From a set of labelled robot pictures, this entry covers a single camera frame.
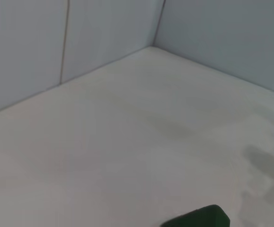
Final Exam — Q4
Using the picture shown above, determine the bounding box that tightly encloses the green glasses case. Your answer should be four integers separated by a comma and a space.
162, 204, 231, 227

